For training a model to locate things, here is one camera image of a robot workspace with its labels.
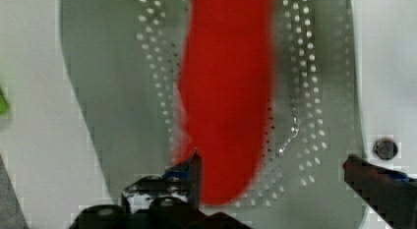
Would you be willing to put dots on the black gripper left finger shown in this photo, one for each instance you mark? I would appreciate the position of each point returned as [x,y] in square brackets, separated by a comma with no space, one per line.
[182,181]

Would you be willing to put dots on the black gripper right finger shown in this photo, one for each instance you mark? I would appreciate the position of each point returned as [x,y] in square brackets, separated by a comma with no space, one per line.
[391,194]

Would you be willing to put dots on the red ketchup bottle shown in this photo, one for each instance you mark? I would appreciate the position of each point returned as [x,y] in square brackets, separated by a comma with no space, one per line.
[224,85]

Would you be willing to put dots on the green perforated strainer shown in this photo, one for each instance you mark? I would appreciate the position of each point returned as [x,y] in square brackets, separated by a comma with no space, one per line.
[124,59]

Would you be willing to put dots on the bright green object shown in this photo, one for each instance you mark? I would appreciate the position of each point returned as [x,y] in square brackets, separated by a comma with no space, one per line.
[4,105]

